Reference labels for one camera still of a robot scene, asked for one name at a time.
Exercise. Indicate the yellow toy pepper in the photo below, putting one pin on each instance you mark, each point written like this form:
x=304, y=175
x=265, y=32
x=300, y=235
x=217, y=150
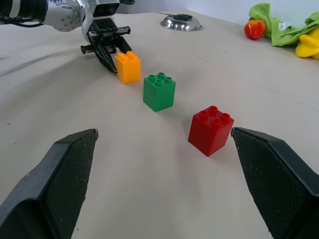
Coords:
x=307, y=47

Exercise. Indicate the red toy strawberry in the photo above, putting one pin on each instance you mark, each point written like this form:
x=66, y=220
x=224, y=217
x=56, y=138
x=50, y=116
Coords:
x=254, y=30

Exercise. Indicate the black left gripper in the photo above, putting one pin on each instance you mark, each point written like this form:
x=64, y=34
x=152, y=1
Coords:
x=106, y=31

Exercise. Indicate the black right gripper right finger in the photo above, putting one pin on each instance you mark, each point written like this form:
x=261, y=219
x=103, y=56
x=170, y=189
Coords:
x=279, y=184

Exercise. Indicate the orange toy building cube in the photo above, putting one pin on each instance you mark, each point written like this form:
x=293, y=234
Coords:
x=128, y=69

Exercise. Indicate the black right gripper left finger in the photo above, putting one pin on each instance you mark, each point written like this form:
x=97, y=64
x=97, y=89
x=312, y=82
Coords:
x=45, y=189

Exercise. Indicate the green cloth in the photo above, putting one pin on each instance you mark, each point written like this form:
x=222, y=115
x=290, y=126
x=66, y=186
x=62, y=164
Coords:
x=281, y=32

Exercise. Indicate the stainless steel bowl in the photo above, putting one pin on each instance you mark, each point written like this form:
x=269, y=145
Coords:
x=180, y=25

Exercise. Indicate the red toy building cube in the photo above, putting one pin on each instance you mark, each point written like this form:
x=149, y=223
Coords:
x=209, y=134

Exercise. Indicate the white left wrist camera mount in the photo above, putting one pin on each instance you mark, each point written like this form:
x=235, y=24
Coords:
x=86, y=26

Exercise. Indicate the green toy building cube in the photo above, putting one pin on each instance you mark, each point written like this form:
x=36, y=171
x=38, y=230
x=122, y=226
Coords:
x=159, y=95

